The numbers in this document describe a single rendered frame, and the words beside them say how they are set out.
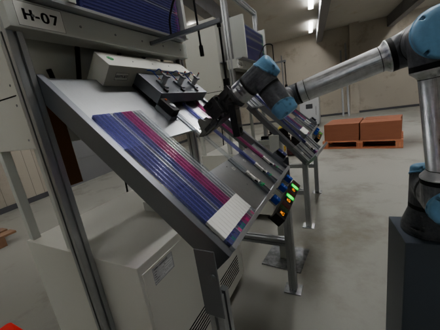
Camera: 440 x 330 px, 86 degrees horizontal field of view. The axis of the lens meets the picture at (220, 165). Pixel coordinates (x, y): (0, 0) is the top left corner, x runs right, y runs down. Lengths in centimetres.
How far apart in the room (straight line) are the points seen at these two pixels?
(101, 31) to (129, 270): 78
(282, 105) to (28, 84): 71
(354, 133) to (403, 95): 685
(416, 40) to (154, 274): 93
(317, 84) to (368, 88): 1028
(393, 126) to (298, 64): 697
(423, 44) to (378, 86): 1048
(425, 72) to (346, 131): 398
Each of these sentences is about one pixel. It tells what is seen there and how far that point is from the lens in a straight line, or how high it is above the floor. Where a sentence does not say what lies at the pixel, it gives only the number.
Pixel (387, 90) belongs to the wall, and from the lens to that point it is 1128.
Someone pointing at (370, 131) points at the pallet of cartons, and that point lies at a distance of 465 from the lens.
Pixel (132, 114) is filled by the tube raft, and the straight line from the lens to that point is 82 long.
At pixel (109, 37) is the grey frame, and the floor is 133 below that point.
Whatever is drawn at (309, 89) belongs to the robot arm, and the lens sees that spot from 88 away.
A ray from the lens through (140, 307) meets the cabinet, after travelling 91.
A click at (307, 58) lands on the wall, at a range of 1103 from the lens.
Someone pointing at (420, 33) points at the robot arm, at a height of 113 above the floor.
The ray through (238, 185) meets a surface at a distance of 79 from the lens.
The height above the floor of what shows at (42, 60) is 128.
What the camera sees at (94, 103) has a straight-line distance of 83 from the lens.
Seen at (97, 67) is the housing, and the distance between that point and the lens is 96.
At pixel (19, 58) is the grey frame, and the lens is 86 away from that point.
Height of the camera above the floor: 105
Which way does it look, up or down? 14 degrees down
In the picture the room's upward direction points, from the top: 9 degrees counter-clockwise
